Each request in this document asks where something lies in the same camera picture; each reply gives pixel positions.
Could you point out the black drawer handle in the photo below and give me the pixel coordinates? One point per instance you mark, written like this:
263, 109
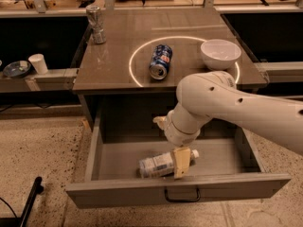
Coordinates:
187, 195

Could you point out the white paper cup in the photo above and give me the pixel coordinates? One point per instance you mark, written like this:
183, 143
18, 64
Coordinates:
38, 62

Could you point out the low side shelf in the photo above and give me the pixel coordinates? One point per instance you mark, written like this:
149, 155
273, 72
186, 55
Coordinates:
53, 80

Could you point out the silver metal can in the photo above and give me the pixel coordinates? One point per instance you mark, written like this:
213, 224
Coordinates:
94, 16

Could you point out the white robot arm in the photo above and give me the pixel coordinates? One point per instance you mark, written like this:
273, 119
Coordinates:
205, 96

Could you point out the dark round plate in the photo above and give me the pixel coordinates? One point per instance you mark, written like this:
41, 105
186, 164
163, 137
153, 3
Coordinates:
17, 69

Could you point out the blue soda can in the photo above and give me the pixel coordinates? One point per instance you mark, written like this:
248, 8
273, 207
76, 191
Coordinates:
160, 61

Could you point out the black stand on floor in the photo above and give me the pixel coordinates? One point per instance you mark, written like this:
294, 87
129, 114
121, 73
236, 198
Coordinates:
21, 221

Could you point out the clear plastic bottle blue label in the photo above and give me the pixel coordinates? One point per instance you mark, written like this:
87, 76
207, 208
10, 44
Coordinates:
162, 165

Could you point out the open grey top drawer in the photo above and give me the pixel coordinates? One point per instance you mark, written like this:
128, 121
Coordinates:
228, 168

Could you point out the grey cabinet with counter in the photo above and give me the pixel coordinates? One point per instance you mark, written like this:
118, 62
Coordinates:
121, 64

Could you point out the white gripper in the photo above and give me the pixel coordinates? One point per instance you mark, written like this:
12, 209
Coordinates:
174, 134

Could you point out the white ceramic bowl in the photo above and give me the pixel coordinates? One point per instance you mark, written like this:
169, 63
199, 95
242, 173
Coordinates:
219, 54

